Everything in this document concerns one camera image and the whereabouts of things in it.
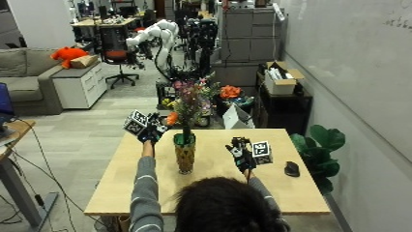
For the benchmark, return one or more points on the person's right hand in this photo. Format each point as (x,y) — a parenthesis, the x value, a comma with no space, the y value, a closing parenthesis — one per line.
(242,155)

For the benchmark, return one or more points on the white marker cube left glove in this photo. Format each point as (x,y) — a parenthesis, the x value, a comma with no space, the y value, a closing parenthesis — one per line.
(136,122)

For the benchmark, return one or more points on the green gold patterned vase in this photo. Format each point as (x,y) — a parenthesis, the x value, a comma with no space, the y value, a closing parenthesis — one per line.
(184,154)

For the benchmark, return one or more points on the white marker cube right glove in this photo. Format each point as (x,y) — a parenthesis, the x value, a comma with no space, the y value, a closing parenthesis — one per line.
(262,152)

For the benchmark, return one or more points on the wooden desk grey leg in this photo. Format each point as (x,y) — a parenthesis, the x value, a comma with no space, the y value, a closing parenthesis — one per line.
(18,174)

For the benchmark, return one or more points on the white drawer cabinet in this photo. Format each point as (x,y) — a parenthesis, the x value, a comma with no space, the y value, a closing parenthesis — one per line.
(82,85)

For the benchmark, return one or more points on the cardboard box with items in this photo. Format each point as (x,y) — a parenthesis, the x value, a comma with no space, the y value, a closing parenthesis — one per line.
(280,79)

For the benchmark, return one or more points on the black side cabinet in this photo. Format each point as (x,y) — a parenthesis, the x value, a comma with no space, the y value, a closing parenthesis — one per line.
(283,109)

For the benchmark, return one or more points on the orange flower bunch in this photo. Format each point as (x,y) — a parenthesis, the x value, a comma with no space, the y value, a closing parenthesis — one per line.
(230,92)

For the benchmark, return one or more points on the wooden office desks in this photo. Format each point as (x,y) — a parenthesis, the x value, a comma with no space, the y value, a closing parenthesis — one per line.
(107,21)

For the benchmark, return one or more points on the black computer mouse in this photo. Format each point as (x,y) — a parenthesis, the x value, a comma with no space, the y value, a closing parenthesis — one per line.
(292,168)

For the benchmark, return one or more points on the mixed flower bouquet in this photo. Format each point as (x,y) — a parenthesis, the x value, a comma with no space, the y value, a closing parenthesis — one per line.
(192,100)

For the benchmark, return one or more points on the blue monitor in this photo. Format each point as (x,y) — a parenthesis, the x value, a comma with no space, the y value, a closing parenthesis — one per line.
(6,101)

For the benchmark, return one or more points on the orange flower stem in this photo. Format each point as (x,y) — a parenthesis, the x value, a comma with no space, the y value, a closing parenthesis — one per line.
(172,118)

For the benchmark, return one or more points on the person's left hand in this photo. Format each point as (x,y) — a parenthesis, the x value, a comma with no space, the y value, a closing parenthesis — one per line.
(148,130)

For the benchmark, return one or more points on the orange plush toy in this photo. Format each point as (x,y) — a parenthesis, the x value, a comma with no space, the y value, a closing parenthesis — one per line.
(67,54)

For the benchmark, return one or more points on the grey filing cabinets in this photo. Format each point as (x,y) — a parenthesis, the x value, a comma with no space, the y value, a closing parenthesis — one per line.
(251,35)

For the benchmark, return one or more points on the grey sofa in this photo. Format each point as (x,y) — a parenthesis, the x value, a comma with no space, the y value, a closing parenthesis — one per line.
(26,77)

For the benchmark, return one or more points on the the person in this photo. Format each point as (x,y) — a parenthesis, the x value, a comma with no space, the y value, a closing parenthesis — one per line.
(227,206)

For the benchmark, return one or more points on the white marker cube glove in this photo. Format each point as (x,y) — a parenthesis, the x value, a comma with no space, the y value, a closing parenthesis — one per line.
(136,122)
(262,152)

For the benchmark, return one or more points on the black office chair red seat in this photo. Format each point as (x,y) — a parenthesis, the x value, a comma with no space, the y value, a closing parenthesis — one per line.
(116,54)

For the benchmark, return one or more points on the whiteboard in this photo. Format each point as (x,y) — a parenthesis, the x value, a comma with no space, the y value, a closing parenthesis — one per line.
(356,64)

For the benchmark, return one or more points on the white paper bag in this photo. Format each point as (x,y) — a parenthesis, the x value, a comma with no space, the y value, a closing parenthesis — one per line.
(235,117)

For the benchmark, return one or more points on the green leafy potted plant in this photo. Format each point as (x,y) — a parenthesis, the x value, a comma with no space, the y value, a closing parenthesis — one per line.
(319,151)

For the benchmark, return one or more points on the black robot stand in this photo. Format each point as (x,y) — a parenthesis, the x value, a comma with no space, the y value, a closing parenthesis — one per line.
(199,45)

